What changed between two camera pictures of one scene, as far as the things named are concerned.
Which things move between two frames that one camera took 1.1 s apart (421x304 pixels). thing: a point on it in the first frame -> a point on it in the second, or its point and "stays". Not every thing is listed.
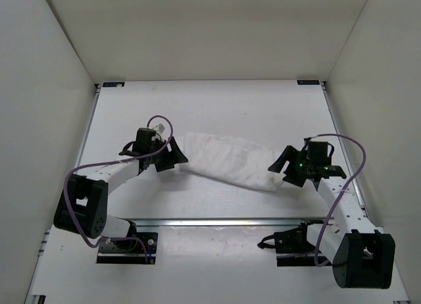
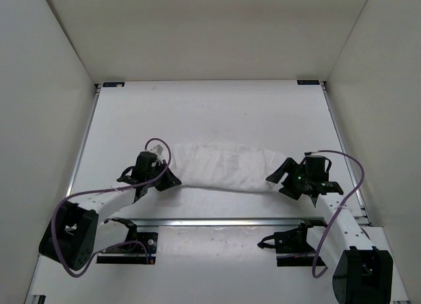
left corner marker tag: x=115 y=84 stays
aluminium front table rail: x=214 y=222 stays
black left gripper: x=173 y=156 -> x=170 y=180
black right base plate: x=293 y=249 stays
